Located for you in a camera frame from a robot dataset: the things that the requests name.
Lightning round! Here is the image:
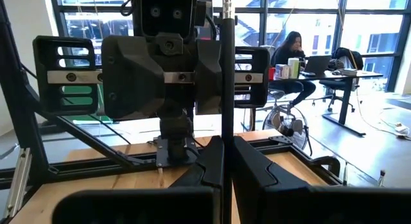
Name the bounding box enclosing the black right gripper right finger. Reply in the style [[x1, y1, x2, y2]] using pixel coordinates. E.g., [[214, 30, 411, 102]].
[[232, 135, 411, 224]]

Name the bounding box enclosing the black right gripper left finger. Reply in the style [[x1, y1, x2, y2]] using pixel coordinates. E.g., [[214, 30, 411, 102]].
[[52, 135, 225, 224]]

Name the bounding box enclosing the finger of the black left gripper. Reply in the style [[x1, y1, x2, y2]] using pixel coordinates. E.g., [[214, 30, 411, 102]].
[[195, 39, 223, 116], [101, 35, 167, 121]]

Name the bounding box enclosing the black table clamp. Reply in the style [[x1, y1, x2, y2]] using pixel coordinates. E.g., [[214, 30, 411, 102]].
[[309, 155, 342, 178]]

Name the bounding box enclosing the white blue carton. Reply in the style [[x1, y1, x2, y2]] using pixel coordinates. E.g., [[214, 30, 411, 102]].
[[275, 64, 290, 80]]

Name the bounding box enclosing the black floor fan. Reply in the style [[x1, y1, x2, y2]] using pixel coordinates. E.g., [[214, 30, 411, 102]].
[[261, 103, 313, 151]]

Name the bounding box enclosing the person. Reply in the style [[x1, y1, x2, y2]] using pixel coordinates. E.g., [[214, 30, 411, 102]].
[[268, 30, 318, 108]]

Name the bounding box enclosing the white tall container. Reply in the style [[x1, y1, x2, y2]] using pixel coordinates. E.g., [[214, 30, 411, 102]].
[[287, 57, 301, 80]]

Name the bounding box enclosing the grey laptop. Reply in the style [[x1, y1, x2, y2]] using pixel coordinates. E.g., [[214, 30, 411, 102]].
[[302, 54, 333, 76]]

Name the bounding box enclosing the black office chair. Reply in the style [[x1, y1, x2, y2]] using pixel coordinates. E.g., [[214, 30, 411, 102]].
[[311, 46, 365, 114]]

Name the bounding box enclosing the white power strip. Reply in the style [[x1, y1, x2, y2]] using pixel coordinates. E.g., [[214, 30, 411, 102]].
[[394, 121, 411, 136]]

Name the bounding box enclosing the black jacket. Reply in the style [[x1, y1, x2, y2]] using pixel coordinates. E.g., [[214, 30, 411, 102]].
[[331, 46, 365, 71]]

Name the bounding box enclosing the black office desk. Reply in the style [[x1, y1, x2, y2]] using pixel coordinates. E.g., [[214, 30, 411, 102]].
[[268, 69, 385, 137]]

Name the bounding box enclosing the large office window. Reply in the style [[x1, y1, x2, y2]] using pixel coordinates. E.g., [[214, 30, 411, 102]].
[[49, 0, 411, 93]]

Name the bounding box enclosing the black aluminium table frame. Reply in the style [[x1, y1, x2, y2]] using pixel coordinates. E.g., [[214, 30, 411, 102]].
[[0, 0, 343, 224]]

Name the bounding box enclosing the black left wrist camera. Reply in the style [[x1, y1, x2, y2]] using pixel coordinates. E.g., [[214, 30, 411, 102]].
[[132, 0, 198, 39]]

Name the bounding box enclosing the silver frame corner bracket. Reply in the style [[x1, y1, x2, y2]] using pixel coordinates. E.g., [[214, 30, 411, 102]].
[[2, 147, 33, 219]]

